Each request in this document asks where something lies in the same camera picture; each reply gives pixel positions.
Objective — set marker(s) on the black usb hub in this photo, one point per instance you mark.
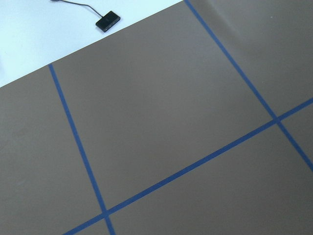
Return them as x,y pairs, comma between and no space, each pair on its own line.
108,21

